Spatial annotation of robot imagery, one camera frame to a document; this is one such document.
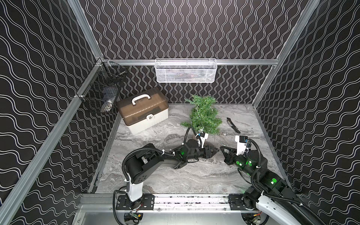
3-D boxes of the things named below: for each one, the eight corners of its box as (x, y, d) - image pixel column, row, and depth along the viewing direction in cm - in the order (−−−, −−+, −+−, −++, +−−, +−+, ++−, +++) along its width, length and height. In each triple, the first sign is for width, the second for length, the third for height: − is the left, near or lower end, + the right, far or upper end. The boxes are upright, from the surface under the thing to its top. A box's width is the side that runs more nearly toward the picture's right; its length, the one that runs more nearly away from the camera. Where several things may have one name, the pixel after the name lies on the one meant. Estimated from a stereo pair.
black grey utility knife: (236, 134, 104) (237, 133, 103) (224, 119, 113) (225, 118, 112) (240, 133, 105) (241, 131, 103) (228, 118, 114) (228, 116, 112)
